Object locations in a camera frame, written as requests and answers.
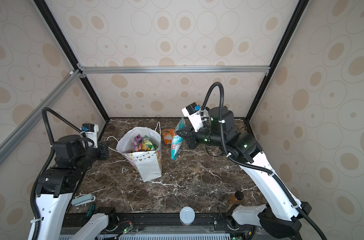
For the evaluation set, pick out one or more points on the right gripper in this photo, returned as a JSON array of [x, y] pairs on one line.
[[189, 135]]

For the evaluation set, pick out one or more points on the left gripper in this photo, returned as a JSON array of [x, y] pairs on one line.
[[105, 151]]

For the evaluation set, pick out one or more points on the teal Fox's candy packet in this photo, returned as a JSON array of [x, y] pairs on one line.
[[177, 140]]

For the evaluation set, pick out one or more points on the purple snack packet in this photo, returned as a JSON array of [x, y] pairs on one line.
[[137, 143]]

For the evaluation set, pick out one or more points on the orange snack packet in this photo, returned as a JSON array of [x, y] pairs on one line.
[[168, 135]]

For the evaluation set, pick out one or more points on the white paper bag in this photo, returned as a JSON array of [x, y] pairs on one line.
[[147, 163]]

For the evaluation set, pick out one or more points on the green snack packet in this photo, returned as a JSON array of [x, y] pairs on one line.
[[147, 145]]

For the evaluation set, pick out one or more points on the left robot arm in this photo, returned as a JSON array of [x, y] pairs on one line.
[[69, 159]]

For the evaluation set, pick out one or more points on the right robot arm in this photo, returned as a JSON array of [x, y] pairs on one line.
[[213, 124]]

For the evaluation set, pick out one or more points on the brown bottle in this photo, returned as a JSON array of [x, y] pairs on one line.
[[237, 198]]

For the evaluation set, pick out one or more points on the white round cap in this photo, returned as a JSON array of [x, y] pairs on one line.
[[187, 216]]

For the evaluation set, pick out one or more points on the horizontal aluminium bar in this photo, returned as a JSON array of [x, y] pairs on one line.
[[168, 70]]

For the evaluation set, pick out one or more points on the diagonal aluminium bar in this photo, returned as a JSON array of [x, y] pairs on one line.
[[16, 137]]

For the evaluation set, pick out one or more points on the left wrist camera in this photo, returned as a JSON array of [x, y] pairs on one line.
[[91, 131]]

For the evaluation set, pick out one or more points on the grey tool handle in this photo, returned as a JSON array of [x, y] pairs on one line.
[[85, 199]]

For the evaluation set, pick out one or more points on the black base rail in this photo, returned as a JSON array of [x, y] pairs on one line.
[[176, 225]]

